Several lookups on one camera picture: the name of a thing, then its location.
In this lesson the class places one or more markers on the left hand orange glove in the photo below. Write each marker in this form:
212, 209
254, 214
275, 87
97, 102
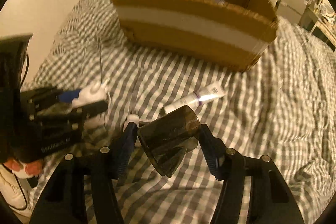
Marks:
24, 170

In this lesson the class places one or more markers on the dark tinted plastic cup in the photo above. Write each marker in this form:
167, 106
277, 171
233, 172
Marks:
166, 140

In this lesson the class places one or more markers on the white plush toy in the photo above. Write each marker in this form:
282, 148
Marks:
94, 92

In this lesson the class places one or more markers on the white cream tube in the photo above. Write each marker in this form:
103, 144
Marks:
197, 98

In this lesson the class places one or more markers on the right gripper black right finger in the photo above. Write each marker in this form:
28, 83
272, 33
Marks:
271, 200

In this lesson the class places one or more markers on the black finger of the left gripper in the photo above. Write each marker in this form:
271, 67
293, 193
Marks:
42, 98
66, 112

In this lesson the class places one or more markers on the white vanity table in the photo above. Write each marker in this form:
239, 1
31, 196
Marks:
318, 19

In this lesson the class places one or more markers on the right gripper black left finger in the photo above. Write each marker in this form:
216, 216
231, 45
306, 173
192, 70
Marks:
63, 199

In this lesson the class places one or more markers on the brown cardboard box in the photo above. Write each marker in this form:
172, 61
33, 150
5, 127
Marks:
231, 33

